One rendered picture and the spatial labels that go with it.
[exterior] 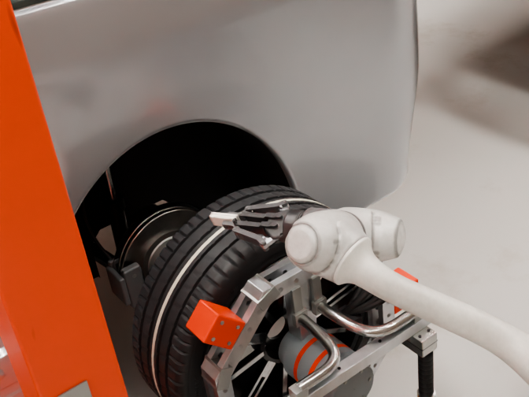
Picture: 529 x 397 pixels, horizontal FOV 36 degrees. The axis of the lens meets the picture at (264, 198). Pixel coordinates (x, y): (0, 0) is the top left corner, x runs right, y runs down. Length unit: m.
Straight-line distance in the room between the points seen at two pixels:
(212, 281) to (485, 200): 2.41
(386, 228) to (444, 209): 2.43
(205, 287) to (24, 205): 0.60
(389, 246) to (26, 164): 0.68
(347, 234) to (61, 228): 0.49
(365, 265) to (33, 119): 0.61
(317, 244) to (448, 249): 2.35
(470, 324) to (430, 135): 3.15
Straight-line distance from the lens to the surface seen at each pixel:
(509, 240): 3.81
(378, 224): 1.58
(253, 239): 1.72
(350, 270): 1.46
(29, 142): 1.33
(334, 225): 1.45
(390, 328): 1.85
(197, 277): 1.87
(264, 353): 2.07
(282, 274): 1.88
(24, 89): 1.30
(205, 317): 1.77
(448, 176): 4.24
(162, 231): 2.34
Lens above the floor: 2.25
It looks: 33 degrees down
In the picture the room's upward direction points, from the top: 8 degrees counter-clockwise
